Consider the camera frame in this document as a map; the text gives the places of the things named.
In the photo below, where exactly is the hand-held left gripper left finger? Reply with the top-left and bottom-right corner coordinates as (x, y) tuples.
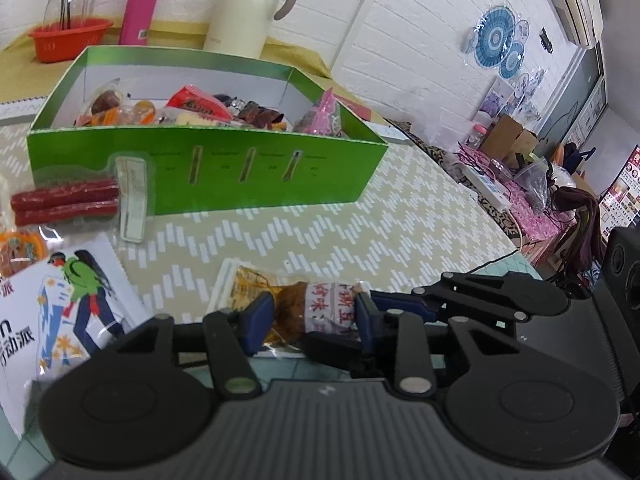
(117, 292), (277, 401)

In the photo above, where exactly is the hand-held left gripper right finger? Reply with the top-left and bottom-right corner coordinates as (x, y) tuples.
(355, 292), (518, 394)

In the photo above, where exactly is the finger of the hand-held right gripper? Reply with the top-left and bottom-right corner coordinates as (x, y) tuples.
(305, 332), (397, 380)
(372, 270), (571, 326)

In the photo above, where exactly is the brown clear snack packet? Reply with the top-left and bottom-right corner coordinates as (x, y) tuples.
(206, 258), (372, 357)

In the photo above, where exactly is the green cardboard box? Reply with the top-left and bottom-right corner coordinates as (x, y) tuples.
(26, 45), (390, 217)

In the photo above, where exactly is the pile of assorted snacks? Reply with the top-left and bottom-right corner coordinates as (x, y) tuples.
(75, 79), (296, 132)

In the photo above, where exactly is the pink patterned cloth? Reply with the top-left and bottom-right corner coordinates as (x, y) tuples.
(457, 144), (573, 243)

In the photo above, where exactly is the white power strip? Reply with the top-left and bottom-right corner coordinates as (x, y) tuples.
(460, 164), (513, 212)

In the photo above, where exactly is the beige patterned table mat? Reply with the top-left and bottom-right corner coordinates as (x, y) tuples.
(0, 94), (522, 326)

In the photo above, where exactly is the grey plastic bag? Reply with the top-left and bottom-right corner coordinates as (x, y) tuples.
(514, 156), (552, 212)

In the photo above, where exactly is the dark purple cloth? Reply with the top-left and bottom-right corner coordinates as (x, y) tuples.
(554, 185), (602, 272)

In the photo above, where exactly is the black speaker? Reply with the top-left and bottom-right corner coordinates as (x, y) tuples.
(602, 226), (640, 293)

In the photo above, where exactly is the brown cardboard box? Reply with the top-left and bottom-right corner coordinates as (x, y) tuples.
(479, 113), (541, 167)

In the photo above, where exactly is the clear jar with pink lid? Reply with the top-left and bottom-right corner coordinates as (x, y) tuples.
(466, 123), (494, 150)

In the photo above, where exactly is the red standing banner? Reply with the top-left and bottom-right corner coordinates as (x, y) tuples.
(596, 145), (640, 232)

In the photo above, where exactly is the white illustrated snack packet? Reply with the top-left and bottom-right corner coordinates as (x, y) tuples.
(0, 232), (157, 442)

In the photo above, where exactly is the red envelope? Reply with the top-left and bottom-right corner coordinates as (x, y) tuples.
(332, 93), (374, 122)

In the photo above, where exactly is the red sausage packet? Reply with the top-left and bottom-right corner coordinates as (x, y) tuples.
(9, 155), (152, 245)

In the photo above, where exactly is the small blue fan decoration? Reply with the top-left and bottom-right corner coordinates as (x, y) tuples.
(499, 40), (526, 79)

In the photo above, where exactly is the orange snack packet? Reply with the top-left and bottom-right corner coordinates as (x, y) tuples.
(0, 224), (52, 282)

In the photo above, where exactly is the large blue fan decoration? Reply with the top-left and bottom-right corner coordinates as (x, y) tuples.
(474, 3), (517, 69)

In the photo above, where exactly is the yellow cloth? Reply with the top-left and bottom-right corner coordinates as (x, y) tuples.
(0, 19), (333, 107)

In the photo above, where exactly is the cream thermos jug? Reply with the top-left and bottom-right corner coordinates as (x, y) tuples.
(202, 0), (304, 60)

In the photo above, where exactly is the pink thermos bottle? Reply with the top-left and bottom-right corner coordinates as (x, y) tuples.
(118, 0), (166, 46)

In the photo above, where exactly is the red plastic basket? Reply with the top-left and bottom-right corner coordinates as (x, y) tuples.
(28, 17), (114, 64)

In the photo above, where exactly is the purple wall poster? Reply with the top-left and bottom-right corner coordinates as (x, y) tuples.
(479, 77), (517, 122)

